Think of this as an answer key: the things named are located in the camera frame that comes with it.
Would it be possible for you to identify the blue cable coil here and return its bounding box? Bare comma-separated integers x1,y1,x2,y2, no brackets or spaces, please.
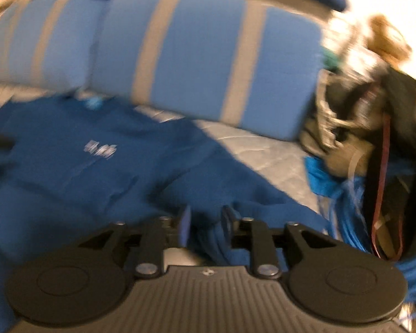
315,173,416,306

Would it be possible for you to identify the navy blue hoodie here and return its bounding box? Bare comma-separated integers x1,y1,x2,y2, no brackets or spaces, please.
0,94,333,320

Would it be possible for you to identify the bright blue cloth piece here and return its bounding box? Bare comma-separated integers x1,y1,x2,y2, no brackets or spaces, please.
304,156,337,196

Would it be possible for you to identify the small green item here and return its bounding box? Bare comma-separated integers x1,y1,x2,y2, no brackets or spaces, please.
321,50,337,70

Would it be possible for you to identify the black bag with red trim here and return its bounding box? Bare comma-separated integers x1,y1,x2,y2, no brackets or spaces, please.
364,66,416,261

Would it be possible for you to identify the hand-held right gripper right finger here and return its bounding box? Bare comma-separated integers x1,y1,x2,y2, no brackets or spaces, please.
221,205,333,280

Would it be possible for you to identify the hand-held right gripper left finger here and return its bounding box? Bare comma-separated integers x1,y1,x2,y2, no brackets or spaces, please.
80,205,192,278

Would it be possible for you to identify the blue grey-striped pillow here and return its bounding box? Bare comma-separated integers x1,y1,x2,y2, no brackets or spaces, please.
90,0,324,141
0,0,111,92

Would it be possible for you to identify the white striped cloth bag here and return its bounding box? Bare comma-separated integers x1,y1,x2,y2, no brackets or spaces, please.
303,73,375,160

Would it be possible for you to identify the beige plush toy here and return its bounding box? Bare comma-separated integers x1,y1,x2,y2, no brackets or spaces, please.
326,142,375,181

